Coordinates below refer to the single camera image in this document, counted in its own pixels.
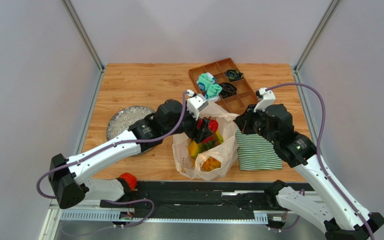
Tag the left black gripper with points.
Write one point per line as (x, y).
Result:
(199, 136)

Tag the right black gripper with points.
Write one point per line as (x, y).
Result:
(245, 122)

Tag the yellow green mango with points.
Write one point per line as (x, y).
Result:
(194, 149)

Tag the small pineapple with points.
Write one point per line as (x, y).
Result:
(211, 163)

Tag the translucent beige plastic bag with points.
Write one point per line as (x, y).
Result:
(225, 152)

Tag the red bell pepper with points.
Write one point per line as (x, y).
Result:
(213, 125)

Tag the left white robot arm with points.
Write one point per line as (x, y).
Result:
(71, 178)

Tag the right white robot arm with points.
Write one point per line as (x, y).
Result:
(341, 217)

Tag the green striped cloth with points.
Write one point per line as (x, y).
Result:
(255, 153)

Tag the brown compartment tray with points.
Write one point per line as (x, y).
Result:
(236, 104)

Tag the mint green sock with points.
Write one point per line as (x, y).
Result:
(208, 85)

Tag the black yellow sock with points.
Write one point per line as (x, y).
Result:
(233, 75)

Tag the grey fruit plate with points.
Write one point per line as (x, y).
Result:
(125, 118)

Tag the red orange peach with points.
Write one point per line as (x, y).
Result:
(130, 179)

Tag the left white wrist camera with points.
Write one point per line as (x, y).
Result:
(195, 103)

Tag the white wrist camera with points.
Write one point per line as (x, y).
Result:
(195, 103)
(265, 97)

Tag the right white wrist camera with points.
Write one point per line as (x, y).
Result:
(265, 97)

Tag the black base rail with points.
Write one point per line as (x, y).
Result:
(192, 202)

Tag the right aluminium frame post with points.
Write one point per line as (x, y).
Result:
(318, 32)

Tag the aluminium frame post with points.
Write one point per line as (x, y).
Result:
(76, 20)
(318, 32)

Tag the left aluminium frame post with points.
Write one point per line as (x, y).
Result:
(76, 20)

